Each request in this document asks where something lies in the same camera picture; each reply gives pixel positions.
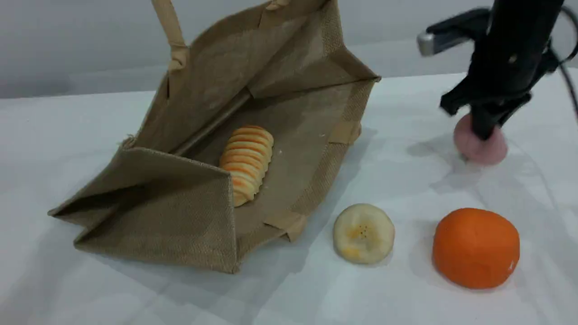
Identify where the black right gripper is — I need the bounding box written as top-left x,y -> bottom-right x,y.
439,47 -> 559,141

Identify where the pink peach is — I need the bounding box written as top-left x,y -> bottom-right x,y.
453,112 -> 509,166

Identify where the long ridged bread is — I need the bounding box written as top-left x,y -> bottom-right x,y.
219,125 -> 275,208

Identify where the brown burlap tote bag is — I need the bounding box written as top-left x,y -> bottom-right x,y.
47,0 -> 382,274

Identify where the orange persimmon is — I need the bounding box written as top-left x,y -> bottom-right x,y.
432,207 -> 521,290

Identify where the cream banana slice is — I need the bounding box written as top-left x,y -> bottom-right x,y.
332,203 -> 396,265

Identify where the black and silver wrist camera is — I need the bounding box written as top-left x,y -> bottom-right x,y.
416,8 -> 494,57

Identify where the looped black cable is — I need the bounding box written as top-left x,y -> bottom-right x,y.
549,5 -> 578,65

